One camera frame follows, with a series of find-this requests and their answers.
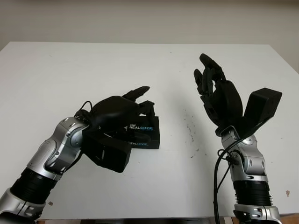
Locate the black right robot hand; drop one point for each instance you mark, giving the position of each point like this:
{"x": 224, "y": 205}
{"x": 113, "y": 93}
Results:
{"x": 226, "y": 102}

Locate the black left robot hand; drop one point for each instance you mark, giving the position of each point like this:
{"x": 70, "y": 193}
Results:
{"x": 114, "y": 112}

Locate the black RealSense box lid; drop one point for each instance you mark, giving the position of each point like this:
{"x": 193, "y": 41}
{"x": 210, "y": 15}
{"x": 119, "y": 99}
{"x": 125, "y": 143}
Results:
{"x": 144, "y": 134}

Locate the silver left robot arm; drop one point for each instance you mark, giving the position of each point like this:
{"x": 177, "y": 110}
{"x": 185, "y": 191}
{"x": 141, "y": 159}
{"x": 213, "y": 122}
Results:
{"x": 53, "y": 149}

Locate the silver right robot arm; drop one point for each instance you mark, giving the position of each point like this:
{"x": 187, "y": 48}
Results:
{"x": 250, "y": 163}

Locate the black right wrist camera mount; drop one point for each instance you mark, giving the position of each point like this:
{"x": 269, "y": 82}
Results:
{"x": 264, "y": 105}

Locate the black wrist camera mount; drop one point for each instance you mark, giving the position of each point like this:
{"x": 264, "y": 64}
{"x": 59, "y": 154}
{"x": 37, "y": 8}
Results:
{"x": 264, "y": 105}
{"x": 109, "y": 156}

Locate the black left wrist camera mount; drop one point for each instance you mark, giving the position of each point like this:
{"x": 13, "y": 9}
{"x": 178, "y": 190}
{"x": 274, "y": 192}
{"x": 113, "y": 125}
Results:
{"x": 109, "y": 156}

